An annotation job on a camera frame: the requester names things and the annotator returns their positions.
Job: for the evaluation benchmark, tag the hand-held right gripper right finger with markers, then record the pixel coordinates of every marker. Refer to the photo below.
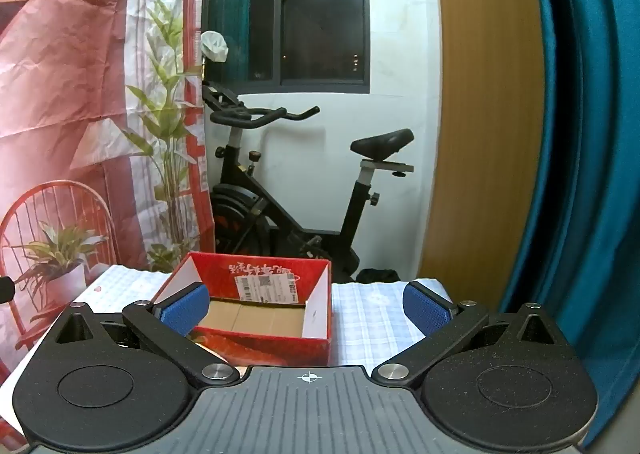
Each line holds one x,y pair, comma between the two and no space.
427,309

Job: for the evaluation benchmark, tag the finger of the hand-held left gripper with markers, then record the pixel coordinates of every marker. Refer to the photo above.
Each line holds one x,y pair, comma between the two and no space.
6,290

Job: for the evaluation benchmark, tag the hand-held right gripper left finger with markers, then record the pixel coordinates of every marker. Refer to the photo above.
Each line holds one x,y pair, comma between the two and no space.
184,308

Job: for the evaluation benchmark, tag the red strawberry cardboard box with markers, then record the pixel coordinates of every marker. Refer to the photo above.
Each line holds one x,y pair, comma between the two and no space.
280,346

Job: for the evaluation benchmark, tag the plaid strawberry-print sheet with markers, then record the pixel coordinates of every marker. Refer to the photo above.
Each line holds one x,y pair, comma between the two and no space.
370,319

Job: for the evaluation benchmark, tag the black exercise bike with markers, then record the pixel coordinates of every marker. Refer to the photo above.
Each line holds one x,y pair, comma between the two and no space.
300,239

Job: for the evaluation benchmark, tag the wooden door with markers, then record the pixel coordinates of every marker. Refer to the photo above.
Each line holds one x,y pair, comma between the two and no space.
485,109

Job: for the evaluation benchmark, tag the teal curtain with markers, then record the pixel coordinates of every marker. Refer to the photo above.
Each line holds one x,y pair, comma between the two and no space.
590,159

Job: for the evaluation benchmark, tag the dark window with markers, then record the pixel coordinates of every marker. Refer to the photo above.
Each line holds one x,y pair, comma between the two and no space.
320,9

